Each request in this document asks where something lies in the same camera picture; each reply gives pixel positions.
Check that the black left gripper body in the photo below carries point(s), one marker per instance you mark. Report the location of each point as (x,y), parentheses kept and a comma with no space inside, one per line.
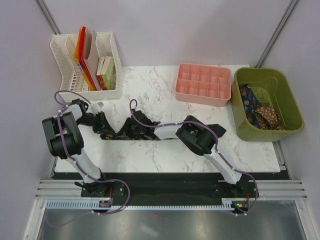
(97,122)

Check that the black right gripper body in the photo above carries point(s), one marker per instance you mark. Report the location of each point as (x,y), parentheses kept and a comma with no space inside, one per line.
(131,130)

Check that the black gold floral tie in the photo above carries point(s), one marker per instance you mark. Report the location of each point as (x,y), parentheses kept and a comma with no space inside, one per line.
(117,137)

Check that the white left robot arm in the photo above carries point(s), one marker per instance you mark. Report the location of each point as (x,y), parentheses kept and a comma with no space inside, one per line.
(64,138)

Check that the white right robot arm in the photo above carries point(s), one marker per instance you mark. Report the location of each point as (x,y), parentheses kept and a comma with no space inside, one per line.
(200,139)

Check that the green book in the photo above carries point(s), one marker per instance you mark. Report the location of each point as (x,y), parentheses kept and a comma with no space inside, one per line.
(108,73)

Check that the white plastic file rack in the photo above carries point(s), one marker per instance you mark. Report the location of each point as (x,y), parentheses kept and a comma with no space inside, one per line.
(63,48)

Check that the red book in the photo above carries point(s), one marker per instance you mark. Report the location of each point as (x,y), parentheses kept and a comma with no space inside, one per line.
(98,73)

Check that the orange folder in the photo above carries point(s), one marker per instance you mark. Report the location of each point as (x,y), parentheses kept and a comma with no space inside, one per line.
(78,57)

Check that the red folder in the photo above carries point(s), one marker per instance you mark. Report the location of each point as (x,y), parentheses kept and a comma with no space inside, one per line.
(89,57)

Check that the pink divided organizer tray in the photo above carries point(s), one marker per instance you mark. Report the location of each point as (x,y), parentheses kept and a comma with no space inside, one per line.
(203,84)

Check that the beige cardboard folder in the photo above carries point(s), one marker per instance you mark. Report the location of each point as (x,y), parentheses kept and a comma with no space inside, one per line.
(91,56)

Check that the navy floral tie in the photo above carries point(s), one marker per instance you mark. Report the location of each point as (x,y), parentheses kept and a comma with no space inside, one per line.
(250,104)

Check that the brown floral tie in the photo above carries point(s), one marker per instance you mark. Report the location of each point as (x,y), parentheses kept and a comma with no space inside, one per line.
(266,118)

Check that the olive green plastic bin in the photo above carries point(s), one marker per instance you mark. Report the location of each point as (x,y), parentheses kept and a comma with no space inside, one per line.
(271,88)

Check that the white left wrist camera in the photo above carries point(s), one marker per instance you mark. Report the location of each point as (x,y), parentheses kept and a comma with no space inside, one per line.
(96,107)

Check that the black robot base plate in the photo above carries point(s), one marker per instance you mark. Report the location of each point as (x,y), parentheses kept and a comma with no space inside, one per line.
(163,189)

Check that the aluminium frame rail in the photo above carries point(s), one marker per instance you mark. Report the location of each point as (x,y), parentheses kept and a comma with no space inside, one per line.
(269,190)

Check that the slotted cable duct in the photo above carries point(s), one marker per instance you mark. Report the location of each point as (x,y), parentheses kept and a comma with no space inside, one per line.
(80,204)

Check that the left aluminium corner post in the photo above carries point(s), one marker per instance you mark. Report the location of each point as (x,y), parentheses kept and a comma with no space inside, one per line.
(48,16)

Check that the aluminium corner post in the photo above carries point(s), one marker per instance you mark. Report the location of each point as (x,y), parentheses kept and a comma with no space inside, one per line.
(293,4)
(48,16)

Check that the right aluminium corner post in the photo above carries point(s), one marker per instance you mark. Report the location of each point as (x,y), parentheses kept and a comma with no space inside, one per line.
(293,4)

